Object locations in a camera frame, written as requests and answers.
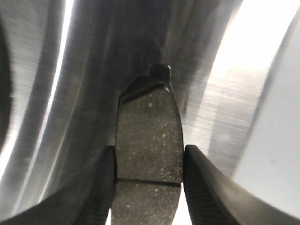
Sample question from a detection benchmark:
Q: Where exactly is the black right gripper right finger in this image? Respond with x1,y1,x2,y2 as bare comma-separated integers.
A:
183,145,300,225

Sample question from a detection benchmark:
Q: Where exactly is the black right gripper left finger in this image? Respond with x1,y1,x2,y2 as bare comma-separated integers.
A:
1,146,116,225

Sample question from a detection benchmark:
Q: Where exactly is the grey brake pad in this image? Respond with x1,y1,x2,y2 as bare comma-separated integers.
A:
111,65,183,225

